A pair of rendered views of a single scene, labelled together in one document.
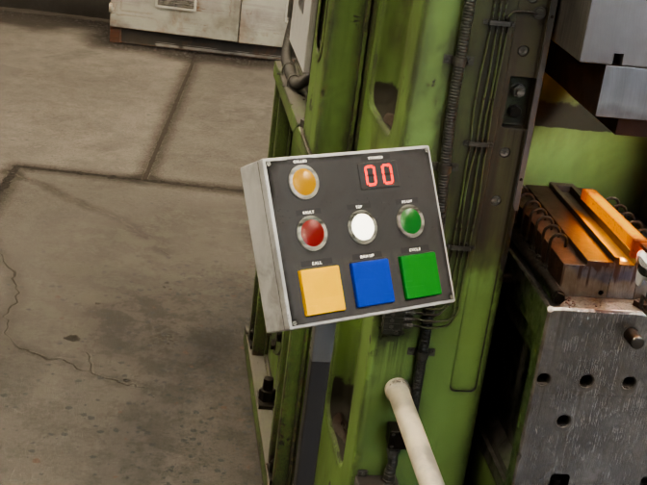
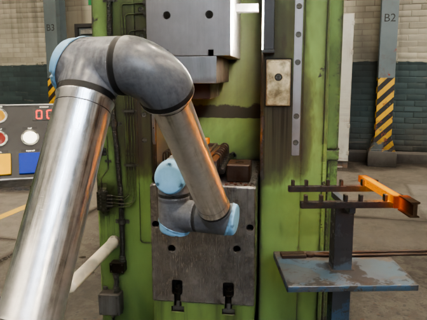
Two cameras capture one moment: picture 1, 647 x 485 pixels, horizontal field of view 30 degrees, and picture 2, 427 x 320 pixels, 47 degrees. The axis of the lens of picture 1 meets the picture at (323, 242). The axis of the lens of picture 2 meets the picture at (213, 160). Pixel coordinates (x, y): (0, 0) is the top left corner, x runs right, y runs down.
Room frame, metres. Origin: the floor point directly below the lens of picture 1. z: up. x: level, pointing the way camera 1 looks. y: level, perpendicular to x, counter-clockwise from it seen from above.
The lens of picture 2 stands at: (0.47, -1.17, 1.30)
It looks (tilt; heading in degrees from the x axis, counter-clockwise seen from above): 10 degrees down; 18
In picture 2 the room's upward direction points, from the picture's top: straight up
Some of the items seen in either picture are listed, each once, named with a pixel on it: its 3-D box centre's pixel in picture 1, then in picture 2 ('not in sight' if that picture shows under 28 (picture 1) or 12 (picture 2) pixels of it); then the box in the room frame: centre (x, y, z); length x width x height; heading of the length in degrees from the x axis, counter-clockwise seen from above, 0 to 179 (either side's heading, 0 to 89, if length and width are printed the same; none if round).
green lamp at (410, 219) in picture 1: (410, 220); not in sight; (1.95, -0.14, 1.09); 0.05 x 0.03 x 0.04; 100
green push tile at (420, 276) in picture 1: (419, 275); not in sight; (1.91, -0.17, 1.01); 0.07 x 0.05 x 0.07; 125
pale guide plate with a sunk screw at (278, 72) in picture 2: not in sight; (277, 82); (2.32, -0.84, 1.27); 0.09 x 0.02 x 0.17; 100
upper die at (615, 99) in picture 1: (612, 65); (197, 70); (2.34, -0.52, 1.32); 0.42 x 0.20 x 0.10; 10
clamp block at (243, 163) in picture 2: not in sight; (239, 170); (2.23, -0.72, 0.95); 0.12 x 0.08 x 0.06; 10
